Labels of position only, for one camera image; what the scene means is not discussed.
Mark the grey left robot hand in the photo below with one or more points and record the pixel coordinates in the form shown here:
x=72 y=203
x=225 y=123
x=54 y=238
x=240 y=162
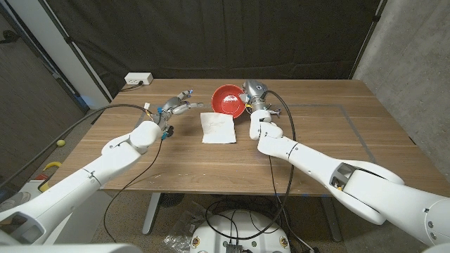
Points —
x=172 y=107

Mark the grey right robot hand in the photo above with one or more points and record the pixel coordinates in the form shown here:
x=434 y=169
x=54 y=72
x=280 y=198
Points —
x=255 y=89

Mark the red bowl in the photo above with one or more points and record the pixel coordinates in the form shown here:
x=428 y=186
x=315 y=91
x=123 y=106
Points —
x=226 y=100

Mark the white cloth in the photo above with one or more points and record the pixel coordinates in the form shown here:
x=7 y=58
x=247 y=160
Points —
x=218 y=128

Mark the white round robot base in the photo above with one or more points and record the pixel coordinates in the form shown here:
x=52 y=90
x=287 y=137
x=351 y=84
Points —
x=218 y=239

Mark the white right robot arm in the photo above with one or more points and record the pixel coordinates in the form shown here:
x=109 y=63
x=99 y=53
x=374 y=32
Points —
x=316 y=161

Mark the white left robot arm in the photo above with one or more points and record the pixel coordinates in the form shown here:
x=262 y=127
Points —
x=88 y=175

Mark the white power strip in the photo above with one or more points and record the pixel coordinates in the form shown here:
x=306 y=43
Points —
x=139 y=78

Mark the black backdrop curtain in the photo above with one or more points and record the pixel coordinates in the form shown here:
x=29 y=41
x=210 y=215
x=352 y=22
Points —
x=211 y=35

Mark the black ribbed round object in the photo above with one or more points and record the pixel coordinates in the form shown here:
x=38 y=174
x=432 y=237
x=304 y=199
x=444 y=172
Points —
x=172 y=199

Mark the white table leg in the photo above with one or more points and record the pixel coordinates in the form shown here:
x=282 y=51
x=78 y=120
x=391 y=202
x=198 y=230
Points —
x=152 y=211

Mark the yellow-green tennis ball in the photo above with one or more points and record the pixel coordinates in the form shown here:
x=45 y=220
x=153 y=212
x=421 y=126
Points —
x=61 y=143

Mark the grey tape outline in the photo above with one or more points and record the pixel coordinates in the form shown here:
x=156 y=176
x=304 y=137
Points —
x=362 y=140

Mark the clear plastic bag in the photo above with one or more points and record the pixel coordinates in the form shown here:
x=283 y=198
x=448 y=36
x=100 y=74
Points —
x=183 y=228

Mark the yellow and black tool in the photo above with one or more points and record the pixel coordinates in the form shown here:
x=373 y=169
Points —
x=47 y=168

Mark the grey table leg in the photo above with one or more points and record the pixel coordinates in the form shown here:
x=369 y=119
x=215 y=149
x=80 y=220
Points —
x=330 y=221

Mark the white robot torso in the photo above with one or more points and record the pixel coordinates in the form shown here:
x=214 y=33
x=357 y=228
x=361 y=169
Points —
x=70 y=248

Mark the white grey sneaker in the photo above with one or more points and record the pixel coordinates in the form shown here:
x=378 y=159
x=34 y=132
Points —
x=14 y=200

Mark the black backdrop frame pole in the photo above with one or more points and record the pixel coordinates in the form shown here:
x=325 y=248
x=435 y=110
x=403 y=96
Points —
x=367 y=38
x=72 y=44

